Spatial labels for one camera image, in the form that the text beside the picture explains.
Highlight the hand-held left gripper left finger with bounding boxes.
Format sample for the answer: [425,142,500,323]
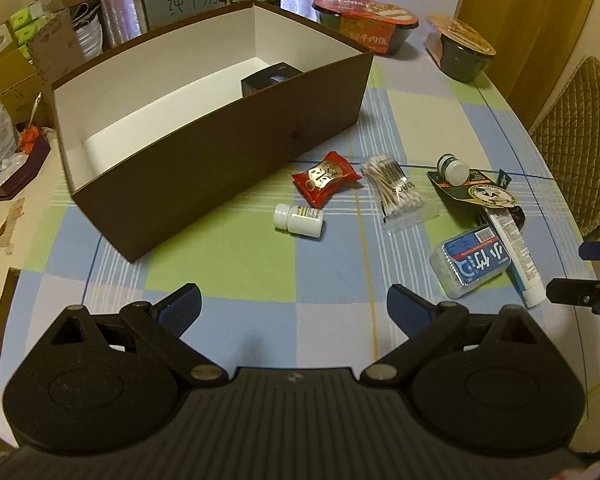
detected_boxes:
[50,282,229,386]

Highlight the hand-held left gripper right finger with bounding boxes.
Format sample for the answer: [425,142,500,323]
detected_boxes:
[361,284,536,386]

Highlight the cotton swab bag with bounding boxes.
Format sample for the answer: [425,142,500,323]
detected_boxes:
[361,152,440,235]

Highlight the green carded tape pack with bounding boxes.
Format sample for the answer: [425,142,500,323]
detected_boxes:
[426,152,518,208]

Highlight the brown cardboard storage box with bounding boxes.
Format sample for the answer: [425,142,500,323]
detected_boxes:
[51,1,376,263]

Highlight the white toothpaste tube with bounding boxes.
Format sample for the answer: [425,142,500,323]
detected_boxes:
[482,208,546,308]

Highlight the blue floss pick box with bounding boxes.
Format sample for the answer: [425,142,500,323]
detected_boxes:
[428,225,511,300]

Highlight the checked tablecloth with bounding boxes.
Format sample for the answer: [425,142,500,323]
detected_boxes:
[10,55,596,361]

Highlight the dark brown round object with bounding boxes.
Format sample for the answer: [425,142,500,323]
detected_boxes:
[475,205,527,228]

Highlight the quilted chair back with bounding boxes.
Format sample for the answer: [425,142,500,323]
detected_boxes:
[529,56,600,236]

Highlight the white pill bottle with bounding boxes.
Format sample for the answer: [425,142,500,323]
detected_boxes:
[273,203,325,237]

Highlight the red candy packet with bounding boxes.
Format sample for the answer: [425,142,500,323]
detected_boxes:
[291,151,363,209]

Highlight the dark wooden chair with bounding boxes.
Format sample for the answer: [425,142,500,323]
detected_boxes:
[0,267,22,426]

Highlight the purple box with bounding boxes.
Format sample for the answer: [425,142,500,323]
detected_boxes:
[0,130,51,203]

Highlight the small black box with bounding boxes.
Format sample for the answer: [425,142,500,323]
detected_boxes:
[240,62,301,97]

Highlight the ochre curtain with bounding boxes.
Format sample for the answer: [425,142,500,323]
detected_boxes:
[455,0,600,136]

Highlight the instant bowl brown lid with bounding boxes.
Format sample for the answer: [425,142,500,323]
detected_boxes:
[425,12,497,83]

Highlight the stack of white bowls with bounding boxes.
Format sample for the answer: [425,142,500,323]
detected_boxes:
[70,2,103,58]

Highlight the instant rice bowl red lid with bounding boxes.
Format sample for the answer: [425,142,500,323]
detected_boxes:
[312,0,421,57]

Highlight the green tissue packs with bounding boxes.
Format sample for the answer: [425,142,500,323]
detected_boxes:
[9,2,63,58]

